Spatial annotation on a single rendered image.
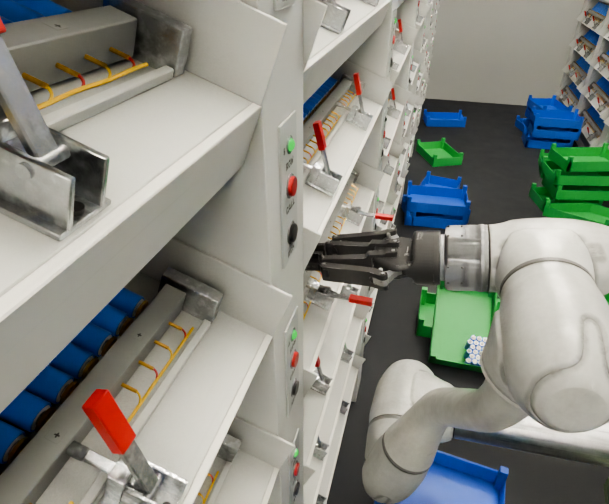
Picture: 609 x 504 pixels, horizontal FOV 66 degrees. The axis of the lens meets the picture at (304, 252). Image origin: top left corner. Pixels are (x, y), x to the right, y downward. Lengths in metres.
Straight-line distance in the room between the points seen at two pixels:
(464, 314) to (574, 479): 0.59
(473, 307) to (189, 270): 1.49
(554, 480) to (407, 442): 0.71
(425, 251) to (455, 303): 1.17
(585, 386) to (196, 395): 0.33
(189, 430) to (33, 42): 0.24
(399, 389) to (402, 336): 0.72
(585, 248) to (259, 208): 0.41
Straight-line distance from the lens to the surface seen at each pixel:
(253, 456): 0.55
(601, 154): 3.03
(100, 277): 0.19
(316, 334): 0.68
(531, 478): 1.53
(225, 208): 0.35
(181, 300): 0.38
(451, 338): 1.75
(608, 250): 0.65
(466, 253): 0.62
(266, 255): 0.36
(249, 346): 0.39
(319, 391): 0.86
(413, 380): 1.10
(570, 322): 0.50
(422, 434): 0.89
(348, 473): 1.42
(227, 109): 0.29
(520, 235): 0.62
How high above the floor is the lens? 1.21
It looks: 33 degrees down
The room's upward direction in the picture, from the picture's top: straight up
